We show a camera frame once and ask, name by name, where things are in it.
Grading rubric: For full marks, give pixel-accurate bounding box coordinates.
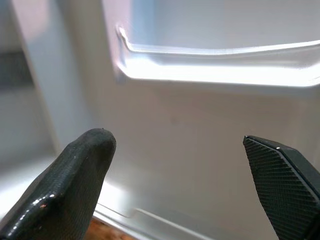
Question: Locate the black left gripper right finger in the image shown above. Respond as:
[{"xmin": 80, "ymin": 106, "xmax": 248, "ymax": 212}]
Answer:
[{"xmin": 242, "ymin": 134, "xmax": 320, "ymax": 240}]

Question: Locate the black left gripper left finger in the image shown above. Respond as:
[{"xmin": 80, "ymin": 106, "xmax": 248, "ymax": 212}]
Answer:
[{"xmin": 0, "ymin": 128, "xmax": 117, "ymax": 240}]

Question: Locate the white fridge door shelf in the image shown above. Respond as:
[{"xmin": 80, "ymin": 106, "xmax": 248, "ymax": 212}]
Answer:
[{"xmin": 113, "ymin": 23, "xmax": 320, "ymax": 88}]

